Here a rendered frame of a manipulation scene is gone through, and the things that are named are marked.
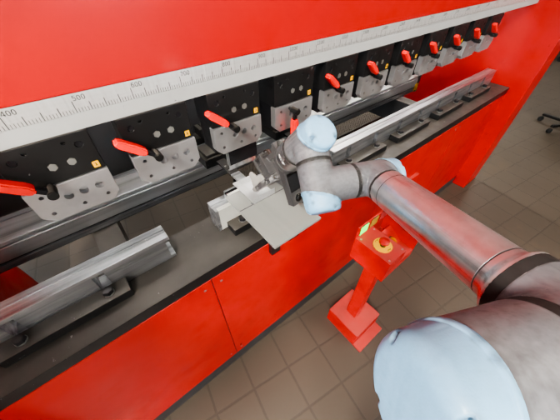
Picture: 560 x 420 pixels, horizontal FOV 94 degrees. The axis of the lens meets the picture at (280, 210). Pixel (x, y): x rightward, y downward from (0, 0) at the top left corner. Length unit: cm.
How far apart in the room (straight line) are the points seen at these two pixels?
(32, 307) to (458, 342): 87
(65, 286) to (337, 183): 72
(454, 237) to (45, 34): 66
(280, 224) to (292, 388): 103
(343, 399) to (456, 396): 141
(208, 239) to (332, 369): 103
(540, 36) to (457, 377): 245
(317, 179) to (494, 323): 35
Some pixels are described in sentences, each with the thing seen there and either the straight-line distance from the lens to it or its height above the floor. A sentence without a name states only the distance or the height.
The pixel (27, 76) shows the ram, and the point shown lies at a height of 144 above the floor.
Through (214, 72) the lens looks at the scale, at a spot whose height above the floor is 138.
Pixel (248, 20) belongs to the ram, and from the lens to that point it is 71.
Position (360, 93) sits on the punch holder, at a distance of 110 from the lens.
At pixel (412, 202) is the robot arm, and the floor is 129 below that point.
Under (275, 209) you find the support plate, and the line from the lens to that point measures 82.
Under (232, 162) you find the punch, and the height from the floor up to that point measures 111.
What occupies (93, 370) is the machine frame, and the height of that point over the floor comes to 76.
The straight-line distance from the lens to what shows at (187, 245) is 94.
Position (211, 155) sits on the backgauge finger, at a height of 103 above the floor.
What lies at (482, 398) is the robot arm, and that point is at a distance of 24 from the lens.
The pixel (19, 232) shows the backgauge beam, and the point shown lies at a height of 99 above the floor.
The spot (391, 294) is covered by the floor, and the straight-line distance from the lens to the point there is 192.
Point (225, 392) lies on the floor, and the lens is 163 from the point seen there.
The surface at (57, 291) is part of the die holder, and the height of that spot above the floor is 97.
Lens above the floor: 158
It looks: 45 degrees down
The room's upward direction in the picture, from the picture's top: straight up
